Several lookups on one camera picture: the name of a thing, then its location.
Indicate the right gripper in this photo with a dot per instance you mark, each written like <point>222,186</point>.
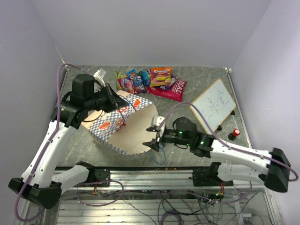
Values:
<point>153,144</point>

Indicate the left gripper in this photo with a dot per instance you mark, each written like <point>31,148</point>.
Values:
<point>118,101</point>

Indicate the purple chocolate pack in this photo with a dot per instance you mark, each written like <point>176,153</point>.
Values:
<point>128,86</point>

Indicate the checkered paper bag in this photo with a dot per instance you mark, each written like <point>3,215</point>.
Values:
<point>105,128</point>

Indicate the blue candy packet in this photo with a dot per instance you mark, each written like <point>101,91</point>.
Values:
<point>134,77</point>

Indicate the blue snack packet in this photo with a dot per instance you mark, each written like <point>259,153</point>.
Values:
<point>145,75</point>

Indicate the orange snack packet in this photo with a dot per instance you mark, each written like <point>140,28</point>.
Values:
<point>160,76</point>

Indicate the pink crisps bag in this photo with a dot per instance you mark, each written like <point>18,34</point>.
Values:
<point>174,93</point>

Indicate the purple snack pack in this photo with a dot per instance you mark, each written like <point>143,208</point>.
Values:
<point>174,78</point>

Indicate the green snack packet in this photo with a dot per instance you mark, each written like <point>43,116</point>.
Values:
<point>121,76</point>

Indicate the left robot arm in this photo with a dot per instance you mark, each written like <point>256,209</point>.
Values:
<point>38,184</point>

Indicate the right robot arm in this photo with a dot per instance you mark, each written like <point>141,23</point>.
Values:
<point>231,162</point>

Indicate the red emergency stop button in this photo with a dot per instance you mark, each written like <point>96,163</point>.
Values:
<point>233,135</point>

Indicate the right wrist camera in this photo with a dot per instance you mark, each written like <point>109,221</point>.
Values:
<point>156,123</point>

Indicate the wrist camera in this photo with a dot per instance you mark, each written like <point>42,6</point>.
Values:
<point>156,123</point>
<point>99,77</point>

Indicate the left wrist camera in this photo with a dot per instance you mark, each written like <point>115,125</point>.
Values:
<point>99,77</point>

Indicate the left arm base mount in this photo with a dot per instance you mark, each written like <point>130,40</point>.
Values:
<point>99,174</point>

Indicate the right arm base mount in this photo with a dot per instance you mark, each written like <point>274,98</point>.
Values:
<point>206,176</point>

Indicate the small whiteboard yellow frame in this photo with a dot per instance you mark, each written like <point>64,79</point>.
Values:
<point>213,106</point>

